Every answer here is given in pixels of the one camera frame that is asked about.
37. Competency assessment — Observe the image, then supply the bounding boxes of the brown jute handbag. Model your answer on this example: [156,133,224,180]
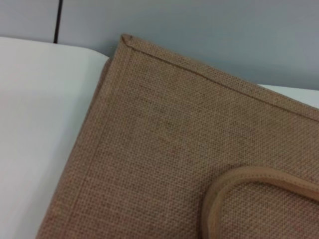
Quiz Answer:
[34,33,319,239]

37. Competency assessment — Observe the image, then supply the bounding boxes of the dark wall joint strip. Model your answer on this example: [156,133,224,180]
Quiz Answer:
[53,0,63,44]

